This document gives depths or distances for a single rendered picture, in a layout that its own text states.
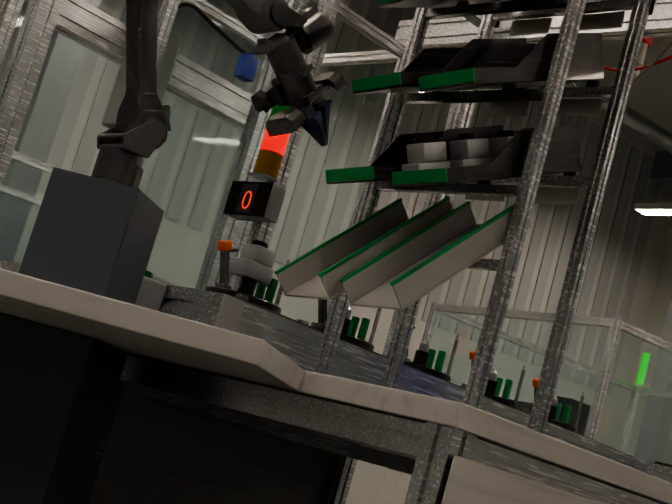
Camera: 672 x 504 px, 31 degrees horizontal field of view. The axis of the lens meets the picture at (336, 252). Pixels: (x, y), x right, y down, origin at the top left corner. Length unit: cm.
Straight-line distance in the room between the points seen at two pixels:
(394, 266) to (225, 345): 60
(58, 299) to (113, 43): 190
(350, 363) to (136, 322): 81
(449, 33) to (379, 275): 180
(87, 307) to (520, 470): 58
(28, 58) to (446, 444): 193
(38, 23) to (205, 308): 136
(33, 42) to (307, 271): 136
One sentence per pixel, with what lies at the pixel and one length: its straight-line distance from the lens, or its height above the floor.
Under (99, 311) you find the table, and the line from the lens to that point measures 136.
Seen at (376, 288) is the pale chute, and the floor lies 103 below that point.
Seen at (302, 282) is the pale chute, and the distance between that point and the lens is 194.
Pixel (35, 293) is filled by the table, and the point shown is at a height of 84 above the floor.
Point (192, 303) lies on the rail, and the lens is 196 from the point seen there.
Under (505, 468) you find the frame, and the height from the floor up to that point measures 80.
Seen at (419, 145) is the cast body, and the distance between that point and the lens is 184.
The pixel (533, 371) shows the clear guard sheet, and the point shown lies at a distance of 741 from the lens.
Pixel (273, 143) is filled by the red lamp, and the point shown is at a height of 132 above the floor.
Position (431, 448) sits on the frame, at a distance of 144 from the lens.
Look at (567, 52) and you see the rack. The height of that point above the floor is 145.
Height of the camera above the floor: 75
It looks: 10 degrees up
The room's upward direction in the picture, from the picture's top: 16 degrees clockwise
